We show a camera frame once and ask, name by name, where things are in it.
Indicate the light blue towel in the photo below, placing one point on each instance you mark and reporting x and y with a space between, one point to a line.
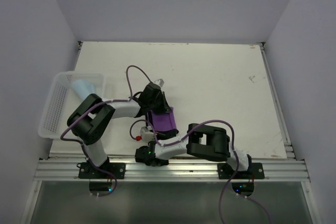
83 88

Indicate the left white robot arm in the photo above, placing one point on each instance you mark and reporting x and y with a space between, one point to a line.
89 121

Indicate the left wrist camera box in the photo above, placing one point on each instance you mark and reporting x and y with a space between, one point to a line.
159 82

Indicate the aluminium mounting rail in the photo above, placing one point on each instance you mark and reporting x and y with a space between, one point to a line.
66 168

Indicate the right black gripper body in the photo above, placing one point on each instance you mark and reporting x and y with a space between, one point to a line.
163 164

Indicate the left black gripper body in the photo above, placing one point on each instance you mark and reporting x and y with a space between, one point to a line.
157 105

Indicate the dark grey towel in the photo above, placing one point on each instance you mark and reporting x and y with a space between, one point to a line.
164 124

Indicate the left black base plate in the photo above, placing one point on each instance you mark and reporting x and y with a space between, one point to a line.
107 170

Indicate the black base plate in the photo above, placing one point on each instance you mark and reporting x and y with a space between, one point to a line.
107 170
255 171

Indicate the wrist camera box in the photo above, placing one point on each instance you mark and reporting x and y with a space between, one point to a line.
159 82
146 135

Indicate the white plastic basket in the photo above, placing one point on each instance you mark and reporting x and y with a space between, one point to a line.
62 101

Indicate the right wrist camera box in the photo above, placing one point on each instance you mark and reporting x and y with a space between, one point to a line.
146 135

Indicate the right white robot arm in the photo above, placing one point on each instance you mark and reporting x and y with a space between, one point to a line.
201 141

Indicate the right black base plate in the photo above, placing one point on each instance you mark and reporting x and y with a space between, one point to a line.
255 171

